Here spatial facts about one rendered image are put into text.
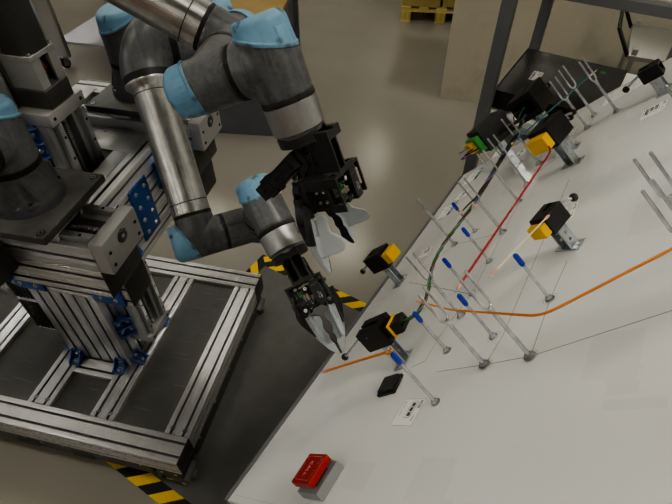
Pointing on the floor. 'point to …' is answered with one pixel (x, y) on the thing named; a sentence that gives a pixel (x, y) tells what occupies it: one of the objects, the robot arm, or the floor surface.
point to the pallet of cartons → (427, 9)
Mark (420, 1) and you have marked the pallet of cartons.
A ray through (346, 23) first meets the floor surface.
